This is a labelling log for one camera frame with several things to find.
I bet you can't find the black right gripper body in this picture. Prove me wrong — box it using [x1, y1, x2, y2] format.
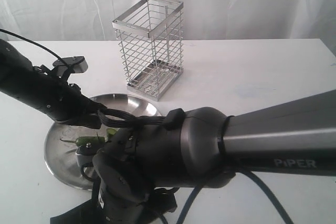
[91, 183, 179, 223]

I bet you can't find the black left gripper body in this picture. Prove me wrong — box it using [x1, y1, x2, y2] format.
[31, 77, 92, 122]

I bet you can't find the green cucumber piece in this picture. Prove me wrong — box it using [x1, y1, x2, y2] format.
[60, 135, 106, 146]

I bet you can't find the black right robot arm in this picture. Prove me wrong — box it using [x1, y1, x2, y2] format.
[50, 90, 335, 223]

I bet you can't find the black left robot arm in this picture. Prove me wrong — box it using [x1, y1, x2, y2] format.
[1, 40, 105, 129]

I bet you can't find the olive green rounded object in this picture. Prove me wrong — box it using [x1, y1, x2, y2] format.
[106, 128, 118, 137]

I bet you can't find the round stainless steel plate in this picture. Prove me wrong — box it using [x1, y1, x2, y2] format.
[44, 94, 160, 190]

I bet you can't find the white backdrop curtain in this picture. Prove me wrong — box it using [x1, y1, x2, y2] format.
[1, 0, 335, 47]

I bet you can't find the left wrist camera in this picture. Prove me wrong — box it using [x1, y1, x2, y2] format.
[37, 56, 88, 81]

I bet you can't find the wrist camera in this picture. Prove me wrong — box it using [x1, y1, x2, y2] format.
[75, 141, 108, 182]
[37, 56, 88, 81]

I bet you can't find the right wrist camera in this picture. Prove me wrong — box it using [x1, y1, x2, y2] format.
[75, 141, 108, 182]

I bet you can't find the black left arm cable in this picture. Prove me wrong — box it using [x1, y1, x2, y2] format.
[0, 28, 64, 61]

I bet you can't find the wire metal utensil holder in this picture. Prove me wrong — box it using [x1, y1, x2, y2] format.
[112, 0, 184, 101]

